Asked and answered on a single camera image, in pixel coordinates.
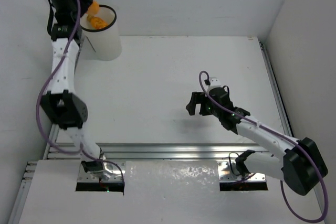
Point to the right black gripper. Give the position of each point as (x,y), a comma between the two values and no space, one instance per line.
(197,97)

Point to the white cylindrical bin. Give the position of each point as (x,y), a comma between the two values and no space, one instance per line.
(105,41)

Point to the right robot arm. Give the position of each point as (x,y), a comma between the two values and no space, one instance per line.
(296,162)

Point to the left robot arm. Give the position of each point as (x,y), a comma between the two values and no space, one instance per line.
(59,100)

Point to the orange bottle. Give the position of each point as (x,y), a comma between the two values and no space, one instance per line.
(96,22)
(93,9)

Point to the white foam pad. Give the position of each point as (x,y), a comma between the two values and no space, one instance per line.
(181,177)

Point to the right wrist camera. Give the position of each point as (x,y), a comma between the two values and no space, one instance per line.
(213,82)

